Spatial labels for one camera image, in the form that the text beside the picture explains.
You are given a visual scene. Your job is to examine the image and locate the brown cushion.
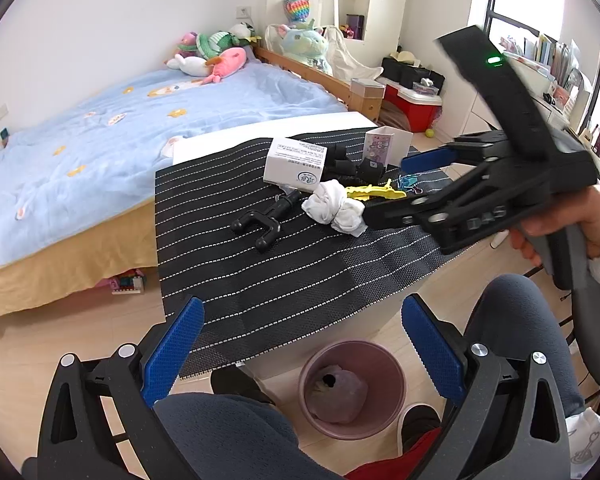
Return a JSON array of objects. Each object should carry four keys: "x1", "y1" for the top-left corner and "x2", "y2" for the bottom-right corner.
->
[{"x1": 380, "y1": 100, "x2": 413, "y2": 133}]

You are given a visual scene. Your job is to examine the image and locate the white printed shirt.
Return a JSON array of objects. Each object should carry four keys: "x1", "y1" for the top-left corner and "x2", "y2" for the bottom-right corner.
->
[{"x1": 565, "y1": 407, "x2": 600, "y2": 478}]

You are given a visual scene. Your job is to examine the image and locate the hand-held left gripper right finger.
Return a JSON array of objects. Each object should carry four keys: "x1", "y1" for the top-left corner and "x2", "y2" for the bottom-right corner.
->
[{"x1": 401, "y1": 294, "x2": 573, "y2": 480}]

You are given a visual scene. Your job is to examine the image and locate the light blue blanket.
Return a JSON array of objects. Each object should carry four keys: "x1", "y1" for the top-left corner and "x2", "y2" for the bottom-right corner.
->
[{"x1": 0, "y1": 57, "x2": 348, "y2": 273}]

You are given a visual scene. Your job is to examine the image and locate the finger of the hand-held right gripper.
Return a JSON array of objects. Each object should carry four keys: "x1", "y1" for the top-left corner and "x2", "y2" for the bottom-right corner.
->
[
  {"x1": 401, "y1": 132, "x2": 511, "y2": 175},
  {"x1": 362, "y1": 165, "x2": 498, "y2": 233}
]

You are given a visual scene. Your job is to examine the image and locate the white and green plush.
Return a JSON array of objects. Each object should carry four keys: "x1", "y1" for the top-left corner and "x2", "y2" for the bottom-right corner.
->
[{"x1": 228, "y1": 22, "x2": 261, "y2": 46}]

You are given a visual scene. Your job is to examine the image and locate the person's right shoe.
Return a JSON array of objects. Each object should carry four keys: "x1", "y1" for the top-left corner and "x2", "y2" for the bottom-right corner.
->
[{"x1": 397, "y1": 402, "x2": 442, "y2": 448}]

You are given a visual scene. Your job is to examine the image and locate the yellow plastic clip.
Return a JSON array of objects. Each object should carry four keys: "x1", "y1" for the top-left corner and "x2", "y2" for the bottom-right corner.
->
[{"x1": 344, "y1": 182, "x2": 407, "y2": 203}]

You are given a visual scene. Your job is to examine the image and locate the black storage bags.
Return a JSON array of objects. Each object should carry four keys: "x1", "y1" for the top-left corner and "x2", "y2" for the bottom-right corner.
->
[{"x1": 381, "y1": 57, "x2": 446, "y2": 93}]

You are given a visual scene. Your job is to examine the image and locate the crumpled grey plastic bag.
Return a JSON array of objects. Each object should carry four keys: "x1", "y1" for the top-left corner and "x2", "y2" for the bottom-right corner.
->
[{"x1": 307, "y1": 366, "x2": 370, "y2": 423}]

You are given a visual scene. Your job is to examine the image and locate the rainbow bag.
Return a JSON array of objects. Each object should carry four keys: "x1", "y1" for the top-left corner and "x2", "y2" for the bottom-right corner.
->
[{"x1": 284, "y1": 0, "x2": 313, "y2": 26}]

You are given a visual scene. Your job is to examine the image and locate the red cloth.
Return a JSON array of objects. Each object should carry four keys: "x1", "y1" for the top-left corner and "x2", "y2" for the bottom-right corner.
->
[{"x1": 345, "y1": 427, "x2": 443, "y2": 480}]

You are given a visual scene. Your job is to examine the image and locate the white drawer cabinet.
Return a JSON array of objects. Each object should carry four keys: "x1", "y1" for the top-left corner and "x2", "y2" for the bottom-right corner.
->
[{"x1": 465, "y1": 90, "x2": 600, "y2": 161}]

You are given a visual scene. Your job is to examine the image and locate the row of books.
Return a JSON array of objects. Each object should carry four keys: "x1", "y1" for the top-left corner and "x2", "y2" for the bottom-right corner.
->
[{"x1": 500, "y1": 32, "x2": 591, "y2": 91}]

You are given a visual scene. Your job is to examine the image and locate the pink trash bin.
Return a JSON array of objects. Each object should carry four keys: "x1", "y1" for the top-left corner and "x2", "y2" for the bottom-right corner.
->
[{"x1": 298, "y1": 341, "x2": 408, "y2": 441}]

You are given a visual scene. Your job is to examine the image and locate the pink fish plush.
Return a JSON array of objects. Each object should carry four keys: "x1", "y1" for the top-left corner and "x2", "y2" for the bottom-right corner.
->
[{"x1": 202, "y1": 47, "x2": 248, "y2": 85}]

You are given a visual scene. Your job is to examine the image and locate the person's right leg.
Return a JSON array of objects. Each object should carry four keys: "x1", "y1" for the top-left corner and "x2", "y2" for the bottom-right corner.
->
[{"x1": 462, "y1": 274, "x2": 586, "y2": 421}]

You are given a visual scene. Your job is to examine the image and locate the black plastic mount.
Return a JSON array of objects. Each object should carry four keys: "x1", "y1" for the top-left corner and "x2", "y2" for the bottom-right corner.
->
[{"x1": 231, "y1": 189, "x2": 301, "y2": 254}]

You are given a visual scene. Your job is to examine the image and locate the small black block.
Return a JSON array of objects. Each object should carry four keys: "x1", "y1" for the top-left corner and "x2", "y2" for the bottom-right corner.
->
[
  {"x1": 325, "y1": 143, "x2": 356, "y2": 176},
  {"x1": 354, "y1": 160, "x2": 388, "y2": 186}
]

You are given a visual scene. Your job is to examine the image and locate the white rabbit plush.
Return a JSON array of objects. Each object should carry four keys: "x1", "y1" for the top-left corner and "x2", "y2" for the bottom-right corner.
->
[{"x1": 164, "y1": 54, "x2": 211, "y2": 77}]

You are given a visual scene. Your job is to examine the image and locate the white cloth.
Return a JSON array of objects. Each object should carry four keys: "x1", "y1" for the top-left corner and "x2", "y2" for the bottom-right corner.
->
[{"x1": 301, "y1": 179, "x2": 368, "y2": 237}]

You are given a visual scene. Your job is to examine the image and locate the red cooler box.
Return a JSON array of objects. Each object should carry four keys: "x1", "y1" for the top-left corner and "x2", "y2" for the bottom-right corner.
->
[{"x1": 380, "y1": 82, "x2": 443, "y2": 133}]

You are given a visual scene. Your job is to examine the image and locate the person's shoe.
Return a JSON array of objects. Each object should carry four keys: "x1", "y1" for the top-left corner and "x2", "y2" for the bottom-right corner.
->
[
  {"x1": 210, "y1": 366, "x2": 276, "y2": 406},
  {"x1": 397, "y1": 402, "x2": 442, "y2": 448}
]

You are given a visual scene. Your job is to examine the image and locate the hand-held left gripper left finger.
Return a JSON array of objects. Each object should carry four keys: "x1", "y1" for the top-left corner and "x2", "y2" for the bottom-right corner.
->
[{"x1": 37, "y1": 296, "x2": 206, "y2": 480}]

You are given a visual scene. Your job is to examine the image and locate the person's left leg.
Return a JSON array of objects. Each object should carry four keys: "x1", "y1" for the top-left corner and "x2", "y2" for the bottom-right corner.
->
[{"x1": 152, "y1": 392, "x2": 341, "y2": 480}]

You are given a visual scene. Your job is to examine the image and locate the clear plastic box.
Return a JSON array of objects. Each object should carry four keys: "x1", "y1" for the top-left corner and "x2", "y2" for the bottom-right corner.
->
[{"x1": 351, "y1": 79, "x2": 386, "y2": 101}]

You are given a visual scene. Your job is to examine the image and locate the large teal unicorn plush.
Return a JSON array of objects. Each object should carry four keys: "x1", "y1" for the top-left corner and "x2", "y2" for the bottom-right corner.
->
[{"x1": 275, "y1": 20, "x2": 331, "y2": 68}]

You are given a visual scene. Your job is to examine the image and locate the person's leg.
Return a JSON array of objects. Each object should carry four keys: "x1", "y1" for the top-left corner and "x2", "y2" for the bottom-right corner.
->
[
  {"x1": 152, "y1": 392, "x2": 341, "y2": 480},
  {"x1": 462, "y1": 274, "x2": 586, "y2": 421}
]

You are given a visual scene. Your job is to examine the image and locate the green plush toy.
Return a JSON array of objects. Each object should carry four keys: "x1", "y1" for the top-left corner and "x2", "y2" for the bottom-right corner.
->
[{"x1": 196, "y1": 31, "x2": 241, "y2": 58}]

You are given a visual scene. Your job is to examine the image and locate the tan bed skirt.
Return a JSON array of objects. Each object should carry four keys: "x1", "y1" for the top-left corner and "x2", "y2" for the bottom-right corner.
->
[{"x1": 0, "y1": 195, "x2": 158, "y2": 331}]

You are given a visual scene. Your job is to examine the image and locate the white cardboard box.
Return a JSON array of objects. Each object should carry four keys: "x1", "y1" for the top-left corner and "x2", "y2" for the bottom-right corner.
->
[{"x1": 263, "y1": 137, "x2": 328, "y2": 195}]

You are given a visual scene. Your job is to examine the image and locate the person's left shoe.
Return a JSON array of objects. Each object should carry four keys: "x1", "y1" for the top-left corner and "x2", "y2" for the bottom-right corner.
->
[{"x1": 210, "y1": 366, "x2": 276, "y2": 406}]

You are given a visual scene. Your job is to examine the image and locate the colourful toy blocks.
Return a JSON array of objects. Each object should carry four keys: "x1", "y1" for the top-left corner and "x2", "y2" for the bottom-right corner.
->
[{"x1": 111, "y1": 269, "x2": 146, "y2": 295}]

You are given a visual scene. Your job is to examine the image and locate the wooden bed frame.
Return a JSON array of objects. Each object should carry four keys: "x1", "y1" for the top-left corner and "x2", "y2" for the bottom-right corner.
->
[{"x1": 252, "y1": 45, "x2": 383, "y2": 123}]

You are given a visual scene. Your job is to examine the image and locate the white arched tube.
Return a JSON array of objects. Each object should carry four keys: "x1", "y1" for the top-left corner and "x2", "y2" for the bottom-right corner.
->
[{"x1": 319, "y1": 0, "x2": 342, "y2": 28}]

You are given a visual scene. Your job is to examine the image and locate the small printed white box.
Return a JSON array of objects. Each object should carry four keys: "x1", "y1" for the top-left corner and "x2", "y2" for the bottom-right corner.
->
[{"x1": 365, "y1": 127, "x2": 414, "y2": 168}]

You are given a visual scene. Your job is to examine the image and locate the white wall shelf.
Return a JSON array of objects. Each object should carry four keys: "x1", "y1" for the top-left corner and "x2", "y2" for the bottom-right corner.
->
[{"x1": 320, "y1": 0, "x2": 401, "y2": 43}]

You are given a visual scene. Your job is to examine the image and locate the black striped mat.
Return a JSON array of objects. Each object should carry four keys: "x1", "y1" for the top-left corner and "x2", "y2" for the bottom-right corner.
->
[{"x1": 154, "y1": 129, "x2": 473, "y2": 378}]

